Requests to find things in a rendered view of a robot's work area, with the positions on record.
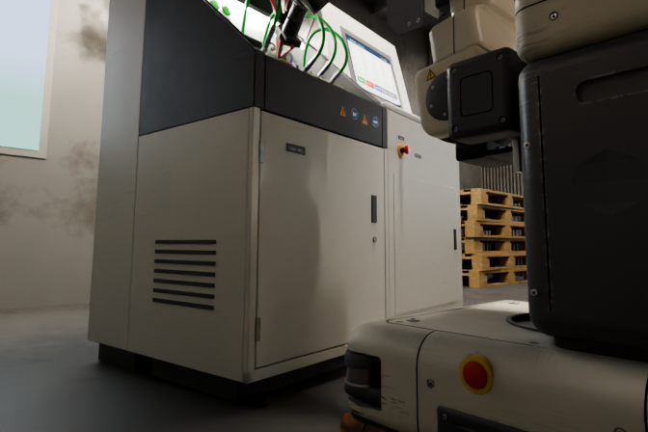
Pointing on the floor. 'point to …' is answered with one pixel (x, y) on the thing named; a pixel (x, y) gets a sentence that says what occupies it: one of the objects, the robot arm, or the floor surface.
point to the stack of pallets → (474, 209)
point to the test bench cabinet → (208, 261)
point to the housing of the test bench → (119, 167)
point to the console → (411, 193)
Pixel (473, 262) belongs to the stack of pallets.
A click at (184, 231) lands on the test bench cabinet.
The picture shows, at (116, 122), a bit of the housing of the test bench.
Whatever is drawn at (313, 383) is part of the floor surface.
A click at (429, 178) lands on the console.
